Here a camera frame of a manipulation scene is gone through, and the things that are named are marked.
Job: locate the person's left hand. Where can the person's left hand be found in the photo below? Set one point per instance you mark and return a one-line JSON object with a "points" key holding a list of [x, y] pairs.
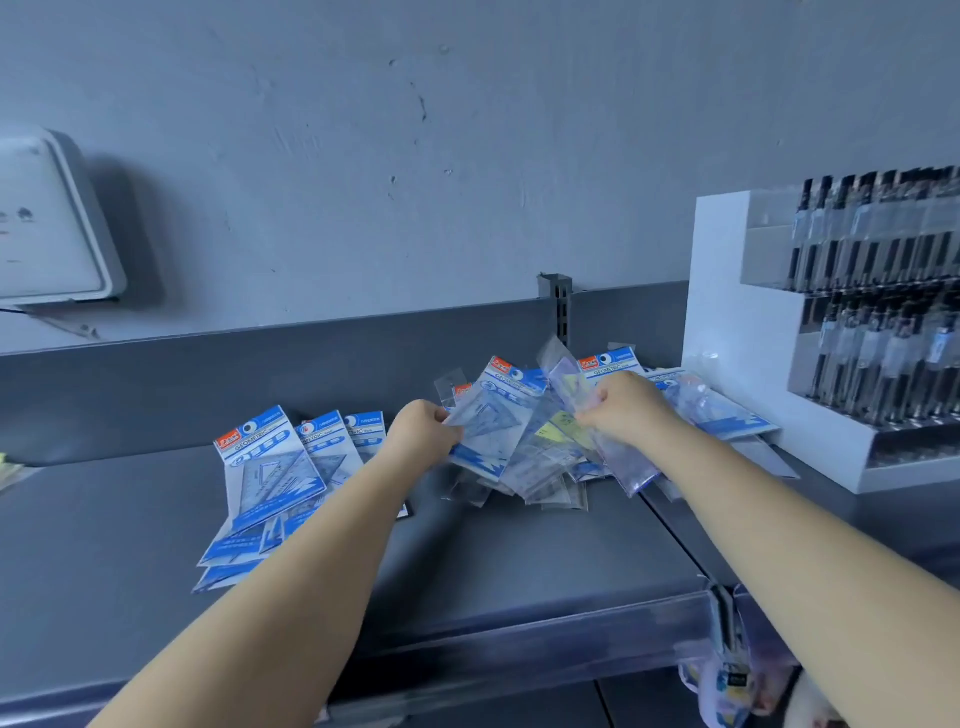
{"points": [[420, 442]]}

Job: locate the person's right hand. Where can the person's right hand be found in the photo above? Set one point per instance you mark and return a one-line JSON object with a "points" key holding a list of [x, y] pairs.
{"points": [[634, 412]]}

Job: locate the clear straight ruler packet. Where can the clear straight ruler packet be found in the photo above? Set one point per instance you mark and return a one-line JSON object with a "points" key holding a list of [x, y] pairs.
{"points": [[559, 367]]}

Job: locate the pile of mixed packaged rulers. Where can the pile of mixed packaged rulers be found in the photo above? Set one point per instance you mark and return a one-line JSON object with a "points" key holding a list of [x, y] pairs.
{"points": [[555, 457]]}

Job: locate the pile of blue set-square packets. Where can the pile of blue set-square packets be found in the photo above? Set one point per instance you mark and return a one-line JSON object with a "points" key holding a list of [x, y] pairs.
{"points": [[270, 472]]}

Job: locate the pile of clear rulers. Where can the pile of clear rulers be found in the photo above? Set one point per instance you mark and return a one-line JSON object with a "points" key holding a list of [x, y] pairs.
{"points": [[11, 471]]}

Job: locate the person's left forearm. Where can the person's left forearm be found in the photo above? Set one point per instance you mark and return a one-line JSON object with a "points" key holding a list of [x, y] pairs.
{"points": [[262, 622]]}

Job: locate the person's right forearm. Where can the person's right forearm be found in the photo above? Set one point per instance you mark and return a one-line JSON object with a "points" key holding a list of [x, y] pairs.
{"points": [[810, 577]]}

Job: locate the white tiered pen display stand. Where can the white tiered pen display stand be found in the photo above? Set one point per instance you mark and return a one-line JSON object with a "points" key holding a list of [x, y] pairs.
{"points": [[727, 315]]}

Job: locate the grey shelf back panel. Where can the grey shelf back panel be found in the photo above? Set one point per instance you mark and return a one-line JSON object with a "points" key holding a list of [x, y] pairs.
{"points": [[225, 382]]}

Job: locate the rows of black gel pens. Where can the rows of black gel pens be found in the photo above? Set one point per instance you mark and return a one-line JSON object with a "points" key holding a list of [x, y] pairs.
{"points": [[870, 352]]}

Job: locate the grey slotted shelf post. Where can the grey slotted shelf post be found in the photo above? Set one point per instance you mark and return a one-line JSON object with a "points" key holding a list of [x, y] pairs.
{"points": [[562, 315]]}

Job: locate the white wall router box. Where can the white wall router box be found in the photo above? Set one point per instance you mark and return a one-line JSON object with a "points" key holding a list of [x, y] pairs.
{"points": [[45, 225]]}

